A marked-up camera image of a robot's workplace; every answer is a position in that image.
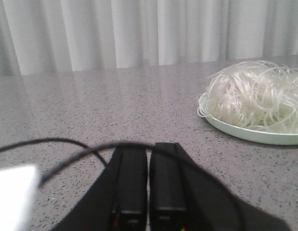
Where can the white pleated curtain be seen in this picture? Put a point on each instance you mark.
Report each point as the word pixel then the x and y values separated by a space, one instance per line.
pixel 41 36

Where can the white translucent vermicelli bundle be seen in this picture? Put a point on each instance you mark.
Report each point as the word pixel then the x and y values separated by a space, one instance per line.
pixel 256 95

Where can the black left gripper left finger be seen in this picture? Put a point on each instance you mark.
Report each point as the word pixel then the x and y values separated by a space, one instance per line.
pixel 117 200

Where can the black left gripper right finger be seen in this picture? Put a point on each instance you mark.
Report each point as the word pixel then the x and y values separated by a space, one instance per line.
pixel 183 199

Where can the white blurry box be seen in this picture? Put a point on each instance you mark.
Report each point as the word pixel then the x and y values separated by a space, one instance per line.
pixel 18 189

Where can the light green round plate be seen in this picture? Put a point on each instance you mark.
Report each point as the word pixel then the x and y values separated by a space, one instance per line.
pixel 263 137

